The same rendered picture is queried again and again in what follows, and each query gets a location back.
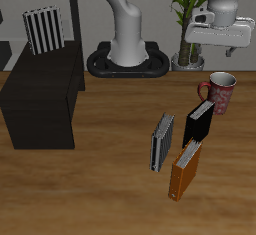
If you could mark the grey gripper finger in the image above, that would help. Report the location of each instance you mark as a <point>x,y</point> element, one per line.
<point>195,50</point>
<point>230,51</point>

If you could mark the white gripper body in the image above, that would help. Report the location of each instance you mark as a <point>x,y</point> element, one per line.
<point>216,35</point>

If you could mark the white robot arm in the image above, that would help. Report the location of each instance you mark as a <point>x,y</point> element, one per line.
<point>128,25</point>

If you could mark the red patterned mug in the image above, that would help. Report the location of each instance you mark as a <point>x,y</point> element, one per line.
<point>220,92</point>

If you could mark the black white striped book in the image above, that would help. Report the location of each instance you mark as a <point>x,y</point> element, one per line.
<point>162,142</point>
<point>44,29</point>

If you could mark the orange book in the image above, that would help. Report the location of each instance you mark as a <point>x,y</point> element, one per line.
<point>184,170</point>

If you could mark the green pot plant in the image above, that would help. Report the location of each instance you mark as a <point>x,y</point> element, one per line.
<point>186,29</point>

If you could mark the dark brown desk caddy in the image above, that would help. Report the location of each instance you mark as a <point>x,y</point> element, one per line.
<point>40,95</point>

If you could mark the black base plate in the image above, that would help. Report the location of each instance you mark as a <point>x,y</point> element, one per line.
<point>96,64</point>

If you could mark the dark shelf post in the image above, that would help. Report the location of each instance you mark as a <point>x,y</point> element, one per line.
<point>75,9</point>

